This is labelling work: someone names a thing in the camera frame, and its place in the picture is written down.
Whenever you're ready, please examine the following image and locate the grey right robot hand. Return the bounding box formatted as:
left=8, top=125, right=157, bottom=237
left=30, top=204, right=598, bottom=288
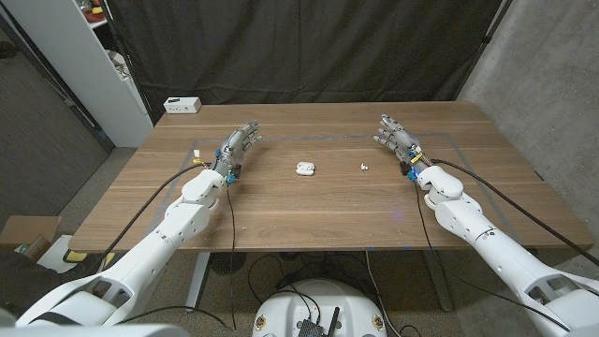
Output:
left=373, top=113, right=430, bottom=182

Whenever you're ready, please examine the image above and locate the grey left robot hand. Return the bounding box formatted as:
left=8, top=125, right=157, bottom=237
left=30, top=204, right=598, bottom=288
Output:
left=210, top=119, right=264, bottom=183

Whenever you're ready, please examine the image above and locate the white power strip box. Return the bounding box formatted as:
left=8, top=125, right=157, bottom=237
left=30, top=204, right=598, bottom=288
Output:
left=163, top=96, right=203, bottom=115

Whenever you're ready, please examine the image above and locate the round black floor fan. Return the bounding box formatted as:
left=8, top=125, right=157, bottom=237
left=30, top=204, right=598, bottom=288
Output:
left=209, top=252, right=248, bottom=276

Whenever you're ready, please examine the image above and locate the black curtain backdrop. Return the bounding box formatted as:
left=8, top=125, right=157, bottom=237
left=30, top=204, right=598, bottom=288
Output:
left=105, top=0, right=504, bottom=124

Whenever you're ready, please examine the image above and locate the white table leg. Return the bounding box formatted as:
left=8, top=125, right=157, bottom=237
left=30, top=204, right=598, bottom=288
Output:
left=185, top=252, right=212, bottom=314

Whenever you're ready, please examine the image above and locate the black backdrop stand pole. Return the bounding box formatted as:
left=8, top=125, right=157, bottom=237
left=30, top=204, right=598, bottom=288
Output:
left=453, top=0, right=514, bottom=102

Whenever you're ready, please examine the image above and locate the grey table leg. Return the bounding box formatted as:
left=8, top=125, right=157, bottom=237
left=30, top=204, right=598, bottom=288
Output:
left=420, top=250, right=454, bottom=314

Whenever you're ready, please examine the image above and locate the white shelf cabinet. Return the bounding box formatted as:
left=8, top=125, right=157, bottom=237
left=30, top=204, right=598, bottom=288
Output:
left=2, top=0, right=155, bottom=149

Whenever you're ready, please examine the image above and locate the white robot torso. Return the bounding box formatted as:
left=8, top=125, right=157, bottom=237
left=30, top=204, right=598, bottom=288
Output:
left=251, top=279, right=388, bottom=337

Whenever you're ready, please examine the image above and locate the yellow floor object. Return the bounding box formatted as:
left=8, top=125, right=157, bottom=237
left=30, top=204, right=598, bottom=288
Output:
left=63, top=249, right=90, bottom=264

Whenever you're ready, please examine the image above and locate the black module with antenna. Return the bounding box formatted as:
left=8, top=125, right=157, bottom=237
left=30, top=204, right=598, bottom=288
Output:
left=297, top=306, right=342, bottom=337

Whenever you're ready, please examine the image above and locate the white floor board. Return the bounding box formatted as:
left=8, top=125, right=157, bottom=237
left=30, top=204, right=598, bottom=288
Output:
left=37, top=233, right=76, bottom=275

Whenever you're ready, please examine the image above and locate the brown cardboard box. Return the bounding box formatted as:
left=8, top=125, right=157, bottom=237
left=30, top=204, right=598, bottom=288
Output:
left=0, top=214, right=63, bottom=261

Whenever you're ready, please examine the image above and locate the dark fabric bundle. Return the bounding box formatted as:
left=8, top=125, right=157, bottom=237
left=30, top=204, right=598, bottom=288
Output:
left=0, top=246, right=102, bottom=319

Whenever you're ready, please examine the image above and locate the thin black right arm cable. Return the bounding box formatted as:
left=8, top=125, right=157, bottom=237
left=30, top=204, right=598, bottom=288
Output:
left=411, top=180, right=575, bottom=333

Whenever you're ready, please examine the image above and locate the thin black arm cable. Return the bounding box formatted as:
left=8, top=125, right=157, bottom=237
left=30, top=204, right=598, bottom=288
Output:
left=114, top=180, right=238, bottom=331
left=411, top=180, right=575, bottom=333

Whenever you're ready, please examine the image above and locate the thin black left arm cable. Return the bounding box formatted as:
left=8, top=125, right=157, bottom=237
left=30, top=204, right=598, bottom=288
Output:
left=114, top=180, right=238, bottom=331

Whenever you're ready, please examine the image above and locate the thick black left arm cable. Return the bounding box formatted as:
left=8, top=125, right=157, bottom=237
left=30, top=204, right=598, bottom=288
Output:
left=93, top=161, right=212, bottom=277

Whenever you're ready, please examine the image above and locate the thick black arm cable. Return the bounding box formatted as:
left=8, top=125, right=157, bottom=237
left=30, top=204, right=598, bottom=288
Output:
left=428, top=157, right=599, bottom=268
left=93, top=161, right=212, bottom=277

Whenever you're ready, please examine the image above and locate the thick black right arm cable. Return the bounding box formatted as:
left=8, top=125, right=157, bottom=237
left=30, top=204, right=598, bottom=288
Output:
left=428, top=157, right=599, bottom=268

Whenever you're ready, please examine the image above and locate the tangled wire bundle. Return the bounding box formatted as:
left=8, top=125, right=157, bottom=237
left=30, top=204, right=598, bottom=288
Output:
left=107, top=49, right=135, bottom=81

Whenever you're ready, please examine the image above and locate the grey floor cable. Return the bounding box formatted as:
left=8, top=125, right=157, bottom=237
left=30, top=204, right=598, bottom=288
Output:
left=364, top=249, right=403, bottom=337

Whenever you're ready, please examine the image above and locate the black floor cable tangle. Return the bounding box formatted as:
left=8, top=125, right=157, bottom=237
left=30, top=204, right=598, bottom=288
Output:
left=246, top=251, right=371, bottom=305

